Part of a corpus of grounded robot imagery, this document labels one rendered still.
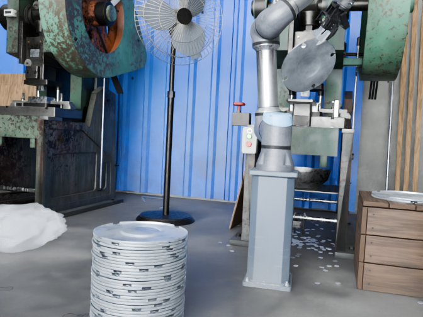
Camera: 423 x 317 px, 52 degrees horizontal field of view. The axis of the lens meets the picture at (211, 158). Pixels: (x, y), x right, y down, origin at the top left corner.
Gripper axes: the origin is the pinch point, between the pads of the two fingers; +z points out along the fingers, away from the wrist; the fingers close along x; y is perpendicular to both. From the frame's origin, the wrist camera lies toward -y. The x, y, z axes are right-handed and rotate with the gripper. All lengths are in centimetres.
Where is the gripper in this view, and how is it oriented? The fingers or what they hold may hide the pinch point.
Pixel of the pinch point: (318, 42)
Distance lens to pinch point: 218.5
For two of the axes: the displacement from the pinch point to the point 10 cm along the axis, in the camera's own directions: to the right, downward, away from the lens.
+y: -8.1, -0.1, -5.9
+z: -4.5, 6.6, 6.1
